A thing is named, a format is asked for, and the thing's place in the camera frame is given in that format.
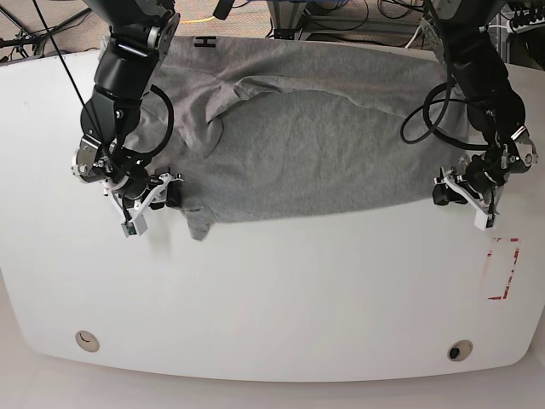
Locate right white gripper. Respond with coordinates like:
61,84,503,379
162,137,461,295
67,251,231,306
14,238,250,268
72,134,183,238

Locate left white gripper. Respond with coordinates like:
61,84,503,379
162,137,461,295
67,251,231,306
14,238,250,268
433,125,536,230

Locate grey Hugging Face T-shirt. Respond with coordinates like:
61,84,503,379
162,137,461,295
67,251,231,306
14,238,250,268
151,37,461,240

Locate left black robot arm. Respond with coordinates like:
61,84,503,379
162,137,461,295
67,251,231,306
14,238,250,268
414,1,538,231

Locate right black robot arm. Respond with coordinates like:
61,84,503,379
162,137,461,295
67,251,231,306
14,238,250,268
72,1,181,237

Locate red tape rectangle marking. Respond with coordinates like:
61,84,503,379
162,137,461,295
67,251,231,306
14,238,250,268
482,238,520,301

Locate white power strip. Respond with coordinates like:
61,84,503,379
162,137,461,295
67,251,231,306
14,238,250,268
507,1,544,34

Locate black tripod legs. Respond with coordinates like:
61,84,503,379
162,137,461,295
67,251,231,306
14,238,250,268
1,1,93,64

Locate white cable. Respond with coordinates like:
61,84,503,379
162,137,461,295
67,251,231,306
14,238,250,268
404,23,427,49

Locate right table cable grommet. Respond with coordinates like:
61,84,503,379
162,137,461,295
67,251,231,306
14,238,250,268
447,340,473,362

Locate table cable grommet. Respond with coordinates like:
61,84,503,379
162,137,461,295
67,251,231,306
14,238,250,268
447,340,473,362
75,331,100,353

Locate left table cable grommet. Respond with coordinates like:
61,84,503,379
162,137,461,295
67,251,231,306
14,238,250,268
75,331,100,353

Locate yellow cable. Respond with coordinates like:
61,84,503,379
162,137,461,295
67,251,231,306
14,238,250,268
178,14,216,26

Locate aluminium frame base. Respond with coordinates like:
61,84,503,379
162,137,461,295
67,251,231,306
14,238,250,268
265,1,339,40

